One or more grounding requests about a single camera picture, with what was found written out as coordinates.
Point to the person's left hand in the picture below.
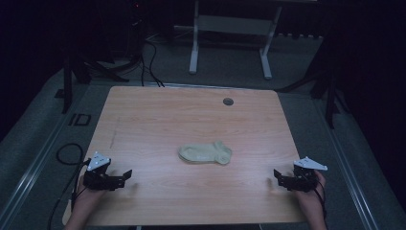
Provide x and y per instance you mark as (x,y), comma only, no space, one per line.
(86,198)

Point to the white desk frame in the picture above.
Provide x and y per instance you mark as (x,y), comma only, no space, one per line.
(233,25)

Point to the beige sock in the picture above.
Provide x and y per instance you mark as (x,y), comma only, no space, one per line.
(204,153)

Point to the aluminium floor rail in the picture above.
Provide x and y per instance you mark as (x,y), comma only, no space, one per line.
(348,166)
(35,159)
(191,85)

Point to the person's right hand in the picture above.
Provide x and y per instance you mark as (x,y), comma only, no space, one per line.
(311,198)

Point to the grey round table grommet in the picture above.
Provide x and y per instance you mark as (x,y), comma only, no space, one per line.
(228,101)

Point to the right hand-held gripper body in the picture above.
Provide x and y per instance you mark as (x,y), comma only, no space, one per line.
(303,179)

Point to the black metal stand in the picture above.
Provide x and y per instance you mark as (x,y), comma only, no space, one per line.
(67,83)
(330,96)

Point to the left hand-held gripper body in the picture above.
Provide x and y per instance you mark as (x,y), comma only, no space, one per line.
(97,179)

